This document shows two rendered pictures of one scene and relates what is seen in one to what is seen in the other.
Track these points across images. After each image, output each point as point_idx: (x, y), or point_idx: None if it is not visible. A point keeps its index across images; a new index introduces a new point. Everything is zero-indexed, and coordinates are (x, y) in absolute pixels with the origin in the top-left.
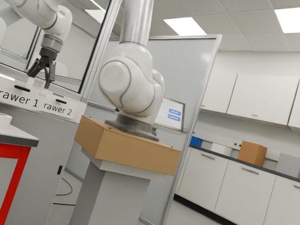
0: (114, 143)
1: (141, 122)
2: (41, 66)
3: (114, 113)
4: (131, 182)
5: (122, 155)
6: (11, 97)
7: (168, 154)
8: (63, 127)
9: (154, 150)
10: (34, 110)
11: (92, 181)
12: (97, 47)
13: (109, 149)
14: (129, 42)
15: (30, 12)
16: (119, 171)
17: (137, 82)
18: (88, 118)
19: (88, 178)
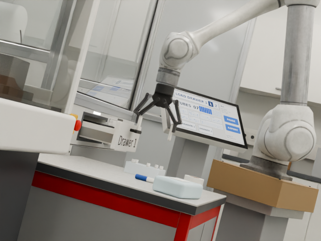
0: (286, 192)
1: (284, 165)
2: (160, 105)
3: (164, 130)
4: (278, 223)
5: (289, 202)
6: (126, 143)
7: (312, 194)
8: (117, 159)
9: (304, 192)
10: (133, 151)
11: (241, 227)
12: (150, 44)
13: (283, 198)
14: (298, 103)
15: (184, 61)
16: (280, 215)
17: (315, 143)
18: (236, 166)
19: (230, 224)
